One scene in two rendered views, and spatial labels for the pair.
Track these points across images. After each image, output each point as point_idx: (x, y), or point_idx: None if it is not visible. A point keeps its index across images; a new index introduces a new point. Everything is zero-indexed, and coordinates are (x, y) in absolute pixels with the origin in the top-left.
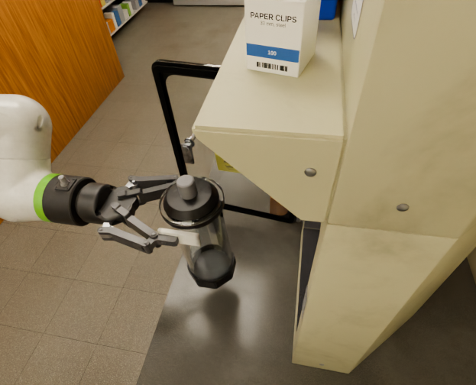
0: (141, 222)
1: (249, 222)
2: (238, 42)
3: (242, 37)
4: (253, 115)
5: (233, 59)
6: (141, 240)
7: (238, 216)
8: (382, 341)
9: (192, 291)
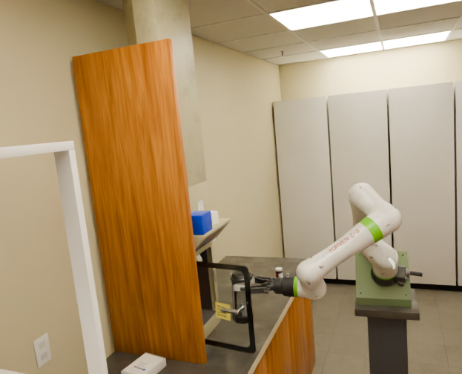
0: (259, 279)
1: (221, 358)
2: (217, 225)
3: (216, 226)
4: (221, 219)
5: (220, 223)
6: (259, 276)
7: (226, 361)
8: None
9: (256, 335)
